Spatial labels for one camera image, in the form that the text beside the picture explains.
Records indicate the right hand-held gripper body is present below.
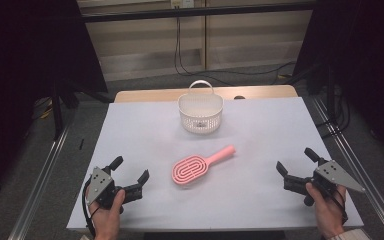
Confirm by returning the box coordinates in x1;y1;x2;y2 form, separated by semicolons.
283;159;367;207

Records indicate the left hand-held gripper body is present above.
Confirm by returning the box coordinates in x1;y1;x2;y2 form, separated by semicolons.
85;166;145;210

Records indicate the pink hairbrush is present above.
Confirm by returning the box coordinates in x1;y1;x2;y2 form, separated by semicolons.
171;144;237;185

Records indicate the white perforated basket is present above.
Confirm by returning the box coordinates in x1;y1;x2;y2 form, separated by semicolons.
177;79;225;135

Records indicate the person's left hand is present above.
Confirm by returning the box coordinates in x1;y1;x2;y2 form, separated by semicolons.
87;188;127;240

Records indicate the person's right hand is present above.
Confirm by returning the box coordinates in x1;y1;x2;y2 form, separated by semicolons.
305;182;348;240

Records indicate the white table mat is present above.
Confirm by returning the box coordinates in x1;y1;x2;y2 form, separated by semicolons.
66;96;365;232

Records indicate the black metal stand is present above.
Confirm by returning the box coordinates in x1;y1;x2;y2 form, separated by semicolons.
51;79;114;140

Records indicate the dark curtain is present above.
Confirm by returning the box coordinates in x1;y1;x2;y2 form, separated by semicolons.
293;0;384;168
0;0;108;208

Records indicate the black horizontal bar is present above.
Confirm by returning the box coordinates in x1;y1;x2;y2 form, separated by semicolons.
81;2;318;24

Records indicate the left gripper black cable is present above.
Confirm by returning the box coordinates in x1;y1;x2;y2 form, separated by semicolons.
81;179;98;239

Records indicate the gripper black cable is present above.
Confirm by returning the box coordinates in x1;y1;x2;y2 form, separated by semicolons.
324;189;349;225
81;179;98;239

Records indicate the metal floor rail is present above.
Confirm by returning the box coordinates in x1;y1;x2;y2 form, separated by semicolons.
311;96;384;240
8;119;73;240

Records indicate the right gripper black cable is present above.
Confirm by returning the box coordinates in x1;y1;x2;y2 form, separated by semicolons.
324;189;349;225

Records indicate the black cable bundle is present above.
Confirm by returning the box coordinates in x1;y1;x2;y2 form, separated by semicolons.
314;86;352;139

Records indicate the black floor cable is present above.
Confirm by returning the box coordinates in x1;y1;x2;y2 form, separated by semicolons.
174;17;234;87
178;17;297;76

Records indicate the white wall socket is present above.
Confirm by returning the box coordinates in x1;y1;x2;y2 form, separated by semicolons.
170;0;195;9

